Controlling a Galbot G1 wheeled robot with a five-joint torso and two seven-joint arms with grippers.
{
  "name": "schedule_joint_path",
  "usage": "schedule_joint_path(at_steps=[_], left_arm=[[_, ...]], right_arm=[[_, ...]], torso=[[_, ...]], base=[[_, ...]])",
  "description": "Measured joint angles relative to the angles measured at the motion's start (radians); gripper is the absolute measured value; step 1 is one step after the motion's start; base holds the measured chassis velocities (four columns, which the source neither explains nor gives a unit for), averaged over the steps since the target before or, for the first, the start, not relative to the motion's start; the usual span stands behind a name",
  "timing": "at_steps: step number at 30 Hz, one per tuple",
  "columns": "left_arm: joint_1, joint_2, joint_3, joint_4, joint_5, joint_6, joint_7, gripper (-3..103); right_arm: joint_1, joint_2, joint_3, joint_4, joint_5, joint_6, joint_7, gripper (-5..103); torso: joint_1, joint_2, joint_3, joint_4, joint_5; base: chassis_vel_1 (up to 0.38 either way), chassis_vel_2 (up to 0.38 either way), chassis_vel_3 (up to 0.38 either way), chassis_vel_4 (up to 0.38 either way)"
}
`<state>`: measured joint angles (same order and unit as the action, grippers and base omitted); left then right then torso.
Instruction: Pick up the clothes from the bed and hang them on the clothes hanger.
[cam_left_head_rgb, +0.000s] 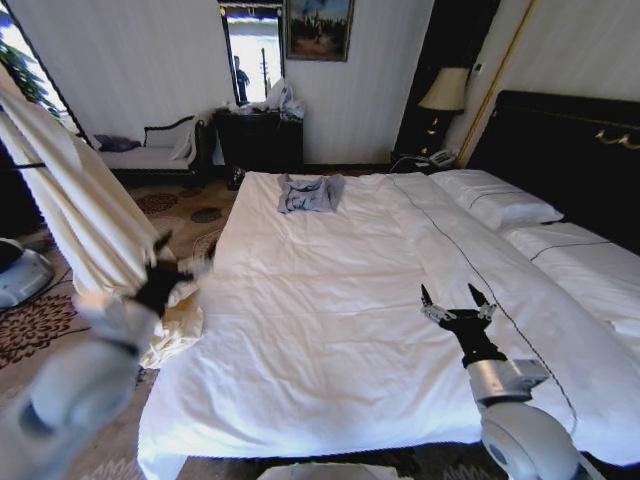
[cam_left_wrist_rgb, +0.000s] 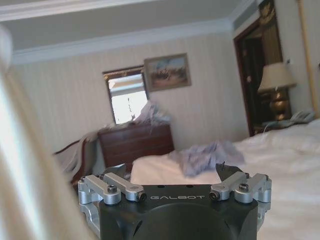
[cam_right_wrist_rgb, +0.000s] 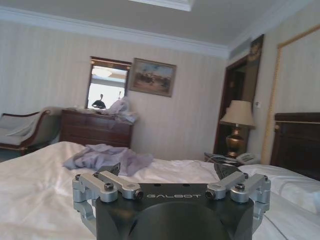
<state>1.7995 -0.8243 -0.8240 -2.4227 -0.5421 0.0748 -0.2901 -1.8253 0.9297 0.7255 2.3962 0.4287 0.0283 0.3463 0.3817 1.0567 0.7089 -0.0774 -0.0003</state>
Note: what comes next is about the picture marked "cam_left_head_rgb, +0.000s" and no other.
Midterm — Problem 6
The green leafy plant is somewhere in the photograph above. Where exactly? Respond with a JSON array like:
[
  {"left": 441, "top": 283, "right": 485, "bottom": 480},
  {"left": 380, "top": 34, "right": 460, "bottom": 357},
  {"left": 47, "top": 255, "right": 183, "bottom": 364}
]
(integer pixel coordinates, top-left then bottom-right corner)
[{"left": 0, "top": 35, "right": 62, "bottom": 117}]

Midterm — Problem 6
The person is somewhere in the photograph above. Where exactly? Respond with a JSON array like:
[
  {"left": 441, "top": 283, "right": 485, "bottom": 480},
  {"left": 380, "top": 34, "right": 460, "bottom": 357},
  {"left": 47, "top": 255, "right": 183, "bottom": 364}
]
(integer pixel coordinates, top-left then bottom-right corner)
[{"left": 232, "top": 55, "right": 251, "bottom": 106}]

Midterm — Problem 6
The grey and white machine base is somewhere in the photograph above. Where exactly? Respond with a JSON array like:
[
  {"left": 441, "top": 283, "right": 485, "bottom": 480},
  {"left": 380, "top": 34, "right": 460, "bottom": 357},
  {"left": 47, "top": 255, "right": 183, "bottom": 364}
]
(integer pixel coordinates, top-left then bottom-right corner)
[{"left": 0, "top": 236, "right": 56, "bottom": 309}]

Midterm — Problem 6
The white plastic bag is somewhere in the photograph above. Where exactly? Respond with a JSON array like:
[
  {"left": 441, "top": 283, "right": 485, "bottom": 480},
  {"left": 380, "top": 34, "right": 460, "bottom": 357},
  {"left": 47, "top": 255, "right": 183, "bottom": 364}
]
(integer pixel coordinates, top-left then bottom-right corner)
[{"left": 266, "top": 77, "right": 307, "bottom": 121}]

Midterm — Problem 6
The white desk telephone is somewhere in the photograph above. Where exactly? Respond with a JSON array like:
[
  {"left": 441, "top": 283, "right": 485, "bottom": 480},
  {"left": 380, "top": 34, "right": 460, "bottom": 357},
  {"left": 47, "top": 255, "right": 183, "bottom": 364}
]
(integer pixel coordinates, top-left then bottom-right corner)
[{"left": 427, "top": 148, "right": 458, "bottom": 168}]

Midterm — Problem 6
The white bed duvet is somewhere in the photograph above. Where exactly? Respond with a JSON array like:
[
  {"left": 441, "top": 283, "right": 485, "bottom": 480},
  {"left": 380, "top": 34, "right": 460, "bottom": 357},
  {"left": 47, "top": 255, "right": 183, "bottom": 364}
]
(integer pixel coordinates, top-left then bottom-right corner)
[{"left": 137, "top": 169, "right": 640, "bottom": 480}]

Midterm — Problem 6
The table lamp with cream shade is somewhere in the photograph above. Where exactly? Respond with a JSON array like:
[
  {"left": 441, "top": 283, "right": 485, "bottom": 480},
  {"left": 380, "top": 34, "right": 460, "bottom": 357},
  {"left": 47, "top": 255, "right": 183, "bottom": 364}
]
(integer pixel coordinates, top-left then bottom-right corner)
[{"left": 417, "top": 66, "right": 472, "bottom": 157}]

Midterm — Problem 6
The white robot front shell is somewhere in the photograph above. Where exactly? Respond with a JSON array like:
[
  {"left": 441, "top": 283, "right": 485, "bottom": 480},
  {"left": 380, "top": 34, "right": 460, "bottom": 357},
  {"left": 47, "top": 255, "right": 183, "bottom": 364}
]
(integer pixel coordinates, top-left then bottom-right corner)
[{"left": 256, "top": 463, "right": 402, "bottom": 480}]

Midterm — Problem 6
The dark nightstand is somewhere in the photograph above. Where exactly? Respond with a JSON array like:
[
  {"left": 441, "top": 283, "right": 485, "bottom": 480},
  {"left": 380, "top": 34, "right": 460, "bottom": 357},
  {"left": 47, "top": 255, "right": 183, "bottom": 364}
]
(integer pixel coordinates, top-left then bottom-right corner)
[{"left": 390, "top": 147, "right": 462, "bottom": 175}]

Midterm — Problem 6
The white chaise with dark frame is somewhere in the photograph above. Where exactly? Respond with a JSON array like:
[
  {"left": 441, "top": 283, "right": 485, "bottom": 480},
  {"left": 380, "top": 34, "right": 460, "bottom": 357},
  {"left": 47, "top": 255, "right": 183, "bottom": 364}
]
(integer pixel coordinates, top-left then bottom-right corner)
[{"left": 91, "top": 114, "right": 209, "bottom": 189}]

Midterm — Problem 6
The purple cushion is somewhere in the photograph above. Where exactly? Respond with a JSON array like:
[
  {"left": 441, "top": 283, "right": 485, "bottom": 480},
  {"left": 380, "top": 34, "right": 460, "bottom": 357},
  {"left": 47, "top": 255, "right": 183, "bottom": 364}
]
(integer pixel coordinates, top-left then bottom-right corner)
[{"left": 93, "top": 133, "right": 143, "bottom": 152}]

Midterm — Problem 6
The black-framed wall mirror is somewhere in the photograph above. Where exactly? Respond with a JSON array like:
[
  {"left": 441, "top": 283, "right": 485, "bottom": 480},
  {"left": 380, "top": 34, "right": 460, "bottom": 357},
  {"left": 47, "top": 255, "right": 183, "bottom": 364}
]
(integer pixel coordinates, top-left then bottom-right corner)
[{"left": 217, "top": 0, "right": 287, "bottom": 107}]

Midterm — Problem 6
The blue-grey printed t-shirt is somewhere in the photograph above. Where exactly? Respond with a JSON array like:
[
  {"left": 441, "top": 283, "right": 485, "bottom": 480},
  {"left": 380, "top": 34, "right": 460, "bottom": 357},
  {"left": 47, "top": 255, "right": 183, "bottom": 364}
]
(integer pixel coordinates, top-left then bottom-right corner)
[{"left": 276, "top": 173, "right": 348, "bottom": 216}]

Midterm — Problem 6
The white pillow with black stripe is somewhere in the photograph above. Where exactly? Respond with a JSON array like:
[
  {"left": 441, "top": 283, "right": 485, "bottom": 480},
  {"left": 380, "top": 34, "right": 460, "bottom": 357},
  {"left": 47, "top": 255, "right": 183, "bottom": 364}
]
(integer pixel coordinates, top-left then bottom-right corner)
[
  {"left": 428, "top": 169, "right": 566, "bottom": 232},
  {"left": 501, "top": 221, "right": 640, "bottom": 347}
]

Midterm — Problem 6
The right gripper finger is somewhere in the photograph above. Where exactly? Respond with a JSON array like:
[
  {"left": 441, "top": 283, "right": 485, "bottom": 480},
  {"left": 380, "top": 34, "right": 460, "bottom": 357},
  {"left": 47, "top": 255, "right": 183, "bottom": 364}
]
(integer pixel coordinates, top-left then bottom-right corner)
[
  {"left": 420, "top": 283, "right": 454, "bottom": 324},
  {"left": 466, "top": 282, "right": 498, "bottom": 322}
]

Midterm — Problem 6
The black dresser cabinet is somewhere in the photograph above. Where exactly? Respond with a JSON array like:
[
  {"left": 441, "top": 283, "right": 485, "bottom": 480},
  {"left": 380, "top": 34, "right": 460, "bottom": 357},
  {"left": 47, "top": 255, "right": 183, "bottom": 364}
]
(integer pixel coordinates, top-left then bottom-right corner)
[{"left": 213, "top": 107, "right": 306, "bottom": 175}]

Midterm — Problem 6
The cream curtain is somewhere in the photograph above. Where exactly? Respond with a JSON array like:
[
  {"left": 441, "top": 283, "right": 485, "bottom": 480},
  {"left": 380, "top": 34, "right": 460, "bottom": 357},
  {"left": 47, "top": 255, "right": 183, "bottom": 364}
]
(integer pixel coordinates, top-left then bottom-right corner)
[{"left": 0, "top": 85, "right": 207, "bottom": 371}]

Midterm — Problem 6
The framed landscape painting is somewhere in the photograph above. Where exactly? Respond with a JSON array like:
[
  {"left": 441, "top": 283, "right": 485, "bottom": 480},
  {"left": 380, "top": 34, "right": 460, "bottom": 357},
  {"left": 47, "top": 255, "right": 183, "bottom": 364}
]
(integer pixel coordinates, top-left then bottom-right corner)
[{"left": 284, "top": 0, "right": 356, "bottom": 64}]

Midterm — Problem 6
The black headboard with gold ornament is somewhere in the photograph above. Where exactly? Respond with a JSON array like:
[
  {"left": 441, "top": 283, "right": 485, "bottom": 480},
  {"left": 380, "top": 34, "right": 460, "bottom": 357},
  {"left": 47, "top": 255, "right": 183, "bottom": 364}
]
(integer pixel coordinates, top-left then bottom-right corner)
[{"left": 466, "top": 89, "right": 640, "bottom": 257}]

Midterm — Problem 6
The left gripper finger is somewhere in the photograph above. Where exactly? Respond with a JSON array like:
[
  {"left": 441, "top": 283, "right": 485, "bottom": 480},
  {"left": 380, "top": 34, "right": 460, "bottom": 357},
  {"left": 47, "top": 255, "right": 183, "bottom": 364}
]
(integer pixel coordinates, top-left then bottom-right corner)
[
  {"left": 148, "top": 229, "right": 176, "bottom": 269},
  {"left": 174, "top": 255, "right": 217, "bottom": 284}
]

